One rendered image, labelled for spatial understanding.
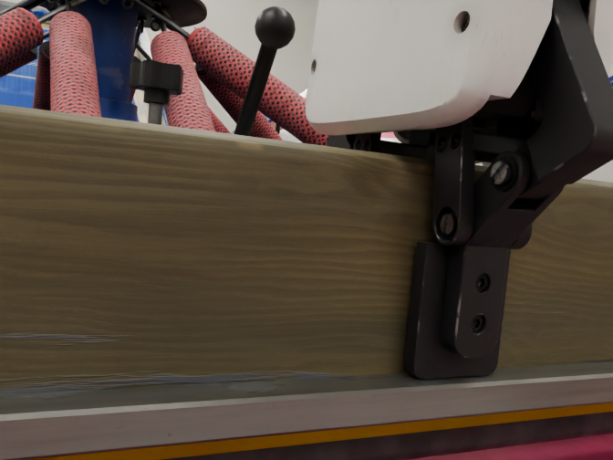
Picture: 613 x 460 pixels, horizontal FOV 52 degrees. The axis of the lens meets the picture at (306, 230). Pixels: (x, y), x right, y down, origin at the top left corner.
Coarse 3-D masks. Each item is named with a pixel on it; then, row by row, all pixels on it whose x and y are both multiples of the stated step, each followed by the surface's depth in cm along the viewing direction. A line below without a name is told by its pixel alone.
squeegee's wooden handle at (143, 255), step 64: (0, 128) 14; (64, 128) 14; (128, 128) 15; (0, 192) 14; (64, 192) 14; (128, 192) 15; (192, 192) 15; (256, 192) 16; (320, 192) 17; (384, 192) 18; (576, 192) 21; (0, 256) 14; (64, 256) 14; (128, 256) 15; (192, 256) 16; (256, 256) 16; (320, 256) 17; (384, 256) 18; (512, 256) 20; (576, 256) 21; (0, 320) 14; (64, 320) 14; (128, 320) 15; (192, 320) 16; (256, 320) 17; (320, 320) 17; (384, 320) 18; (512, 320) 20; (576, 320) 22; (0, 384) 14; (64, 384) 15; (128, 384) 15
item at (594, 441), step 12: (528, 444) 25; (540, 444) 25; (552, 444) 25; (564, 444) 25; (576, 444) 25; (588, 444) 25; (600, 444) 25; (612, 444) 25; (432, 456) 23; (444, 456) 23; (456, 456) 23; (468, 456) 23; (480, 456) 23; (492, 456) 23; (504, 456) 23; (516, 456) 23; (528, 456) 23; (540, 456) 24; (552, 456) 24; (564, 456) 24; (576, 456) 24; (588, 456) 24; (600, 456) 24; (612, 456) 24
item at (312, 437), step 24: (576, 408) 24; (600, 408) 24; (312, 432) 19; (336, 432) 19; (360, 432) 20; (384, 432) 20; (408, 432) 20; (72, 456) 16; (96, 456) 16; (120, 456) 16; (144, 456) 17; (168, 456) 17
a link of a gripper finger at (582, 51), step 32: (576, 0) 16; (576, 32) 15; (544, 64) 16; (576, 64) 15; (544, 96) 15; (576, 96) 15; (608, 96) 15; (544, 128) 15; (576, 128) 15; (608, 128) 14; (544, 160) 15; (576, 160) 15; (608, 160) 15; (544, 192) 16
